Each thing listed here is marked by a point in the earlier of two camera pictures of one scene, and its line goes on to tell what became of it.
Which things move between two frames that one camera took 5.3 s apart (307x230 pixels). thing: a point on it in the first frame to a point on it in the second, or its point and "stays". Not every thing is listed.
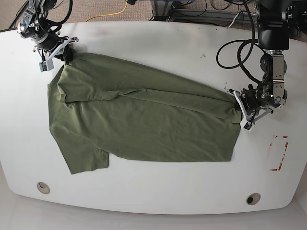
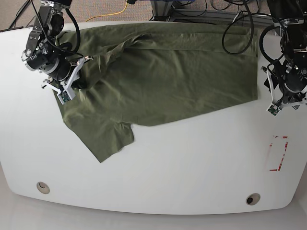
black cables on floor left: x=13 y=25 stays
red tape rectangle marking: x=271 y=144 stays
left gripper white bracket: x=47 y=64 to x=65 y=94
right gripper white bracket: x=246 y=124 to x=274 y=108
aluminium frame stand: x=163 y=10 stays
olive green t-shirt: x=100 y=108 to x=141 y=72
